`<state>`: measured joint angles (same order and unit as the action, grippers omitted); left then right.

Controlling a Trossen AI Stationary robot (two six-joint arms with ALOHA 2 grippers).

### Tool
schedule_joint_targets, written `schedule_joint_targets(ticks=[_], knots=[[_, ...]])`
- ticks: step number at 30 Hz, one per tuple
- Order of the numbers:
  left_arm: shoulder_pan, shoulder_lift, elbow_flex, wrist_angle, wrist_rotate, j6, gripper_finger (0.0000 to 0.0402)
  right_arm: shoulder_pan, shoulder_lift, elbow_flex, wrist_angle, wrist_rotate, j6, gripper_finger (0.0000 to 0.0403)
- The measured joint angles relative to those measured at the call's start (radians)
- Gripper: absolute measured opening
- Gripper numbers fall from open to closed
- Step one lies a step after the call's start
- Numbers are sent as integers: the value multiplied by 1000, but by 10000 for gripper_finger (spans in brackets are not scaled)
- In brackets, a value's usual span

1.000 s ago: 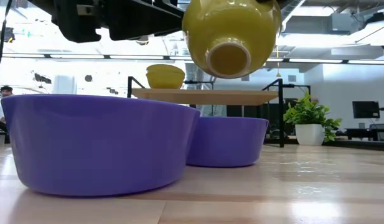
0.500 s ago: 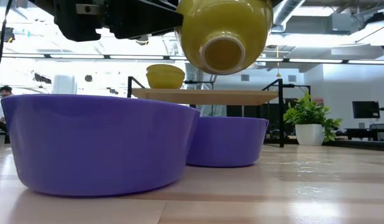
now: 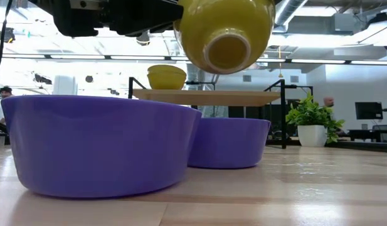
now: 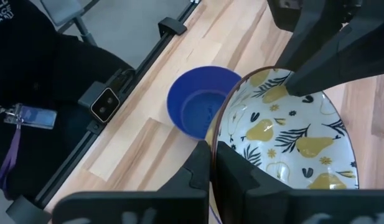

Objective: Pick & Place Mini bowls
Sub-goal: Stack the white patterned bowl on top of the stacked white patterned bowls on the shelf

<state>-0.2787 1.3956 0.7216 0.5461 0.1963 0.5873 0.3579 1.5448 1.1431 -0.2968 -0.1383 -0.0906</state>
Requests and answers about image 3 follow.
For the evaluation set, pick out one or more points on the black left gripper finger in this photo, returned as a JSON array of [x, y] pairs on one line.
[[149, 15]]

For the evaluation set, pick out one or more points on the yellow ceramic bowl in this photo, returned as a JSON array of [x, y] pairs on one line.
[[193, 37], [166, 69], [166, 82]]

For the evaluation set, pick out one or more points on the purple plastic bowl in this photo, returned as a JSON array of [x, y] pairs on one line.
[[229, 144], [99, 144]]

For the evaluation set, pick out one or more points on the black ceiling spot lamp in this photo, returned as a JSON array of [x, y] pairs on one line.
[[7, 35]]

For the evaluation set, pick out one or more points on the black background railing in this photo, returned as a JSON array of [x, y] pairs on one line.
[[199, 83]]

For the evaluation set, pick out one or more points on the wooden shelf board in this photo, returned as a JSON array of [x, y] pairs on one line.
[[212, 98]]

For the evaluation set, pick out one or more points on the grey bin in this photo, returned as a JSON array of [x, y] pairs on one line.
[[0, 139]]

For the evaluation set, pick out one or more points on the silver ceiling pipe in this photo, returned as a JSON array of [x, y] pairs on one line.
[[290, 11]]

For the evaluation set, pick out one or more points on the small yellow hanging pendant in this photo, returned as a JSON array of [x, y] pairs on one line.
[[280, 75]]

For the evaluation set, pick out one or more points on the green leafy plant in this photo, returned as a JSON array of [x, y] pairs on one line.
[[306, 113]]

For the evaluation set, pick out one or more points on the white plant pot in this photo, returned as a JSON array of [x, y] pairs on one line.
[[312, 136]]

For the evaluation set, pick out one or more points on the black computer monitor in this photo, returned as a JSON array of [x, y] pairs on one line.
[[368, 110]]

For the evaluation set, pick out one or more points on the black desk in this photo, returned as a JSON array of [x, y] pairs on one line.
[[359, 132]]

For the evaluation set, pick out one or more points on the black low platform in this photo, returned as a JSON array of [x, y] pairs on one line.
[[362, 146]]

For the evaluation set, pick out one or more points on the black ceiling dome camera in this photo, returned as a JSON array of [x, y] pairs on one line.
[[143, 38]]

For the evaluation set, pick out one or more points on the black round wall device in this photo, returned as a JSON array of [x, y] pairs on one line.
[[89, 79]]

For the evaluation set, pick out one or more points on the black metal shelf bracket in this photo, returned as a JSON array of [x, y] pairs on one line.
[[130, 91], [283, 125]]

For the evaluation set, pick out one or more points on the grey wall vent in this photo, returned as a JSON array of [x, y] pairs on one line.
[[247, 78], [294, 79]]

